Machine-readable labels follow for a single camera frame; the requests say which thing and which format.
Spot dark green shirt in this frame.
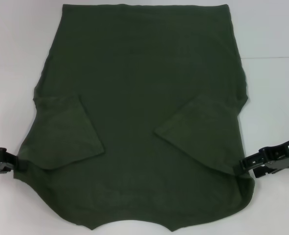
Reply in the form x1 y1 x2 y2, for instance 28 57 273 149
13 3 255 218

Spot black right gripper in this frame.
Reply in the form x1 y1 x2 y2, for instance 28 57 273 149
241 139 289 179

